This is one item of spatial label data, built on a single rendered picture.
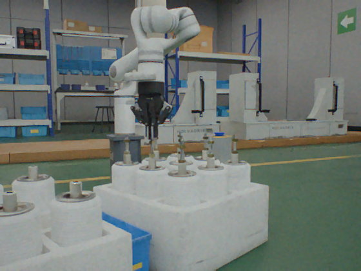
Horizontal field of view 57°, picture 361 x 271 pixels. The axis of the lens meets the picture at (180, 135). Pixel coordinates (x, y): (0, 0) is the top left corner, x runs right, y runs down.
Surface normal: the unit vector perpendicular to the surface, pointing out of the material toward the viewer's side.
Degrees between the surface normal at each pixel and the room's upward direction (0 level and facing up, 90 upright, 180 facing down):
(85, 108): 90
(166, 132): 90
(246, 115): 90
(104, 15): 90
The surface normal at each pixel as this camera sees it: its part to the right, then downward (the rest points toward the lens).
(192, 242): 0.72, 0.05
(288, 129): 0.40, 0.07
